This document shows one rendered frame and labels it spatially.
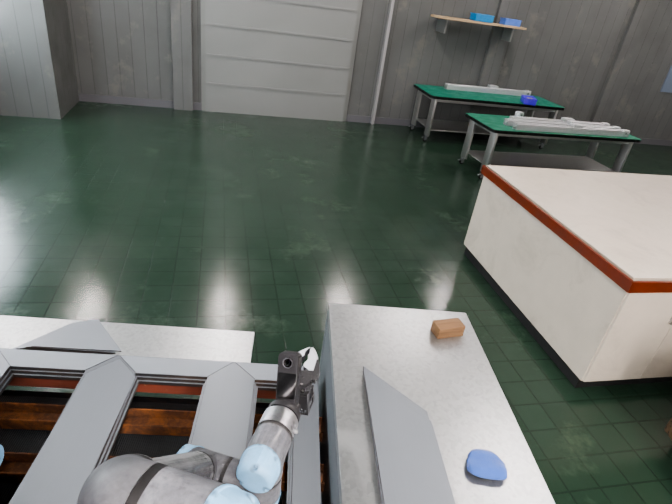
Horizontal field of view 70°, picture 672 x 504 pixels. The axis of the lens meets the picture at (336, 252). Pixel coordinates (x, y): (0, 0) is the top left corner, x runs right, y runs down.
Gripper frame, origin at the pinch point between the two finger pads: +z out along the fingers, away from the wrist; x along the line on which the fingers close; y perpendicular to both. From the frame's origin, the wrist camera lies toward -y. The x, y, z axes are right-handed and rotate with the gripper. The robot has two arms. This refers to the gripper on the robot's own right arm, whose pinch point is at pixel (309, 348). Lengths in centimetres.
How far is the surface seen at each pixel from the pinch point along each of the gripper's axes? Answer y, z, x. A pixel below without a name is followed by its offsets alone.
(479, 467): 44, 13, 45
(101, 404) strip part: 50, 12, -80
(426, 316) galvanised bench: 44, 84, 25
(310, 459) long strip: 60, 16, -6
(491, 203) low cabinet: 88, 337, 66
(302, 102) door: 83, 741, -239
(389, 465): 41.3, 5.2, 20.5
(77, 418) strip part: 49, 5, -84
